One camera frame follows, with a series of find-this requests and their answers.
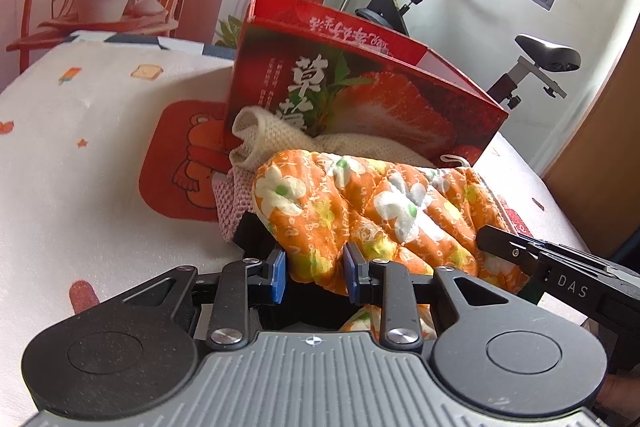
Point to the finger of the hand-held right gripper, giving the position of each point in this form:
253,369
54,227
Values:
505,247

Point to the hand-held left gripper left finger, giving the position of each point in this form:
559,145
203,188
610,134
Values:
278,279

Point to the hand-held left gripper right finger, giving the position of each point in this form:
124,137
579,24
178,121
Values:
351,277

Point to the orange floral quilted cloth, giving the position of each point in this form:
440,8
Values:
380,207

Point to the red strawberry print box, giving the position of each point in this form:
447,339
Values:
400,107

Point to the pink knitted cloth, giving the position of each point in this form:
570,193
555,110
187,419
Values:
232,202

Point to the wooden door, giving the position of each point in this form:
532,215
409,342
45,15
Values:
600,157

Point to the cream knitted cloth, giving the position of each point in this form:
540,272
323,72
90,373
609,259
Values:
260,127

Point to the printed blanket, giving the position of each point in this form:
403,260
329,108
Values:
100,132

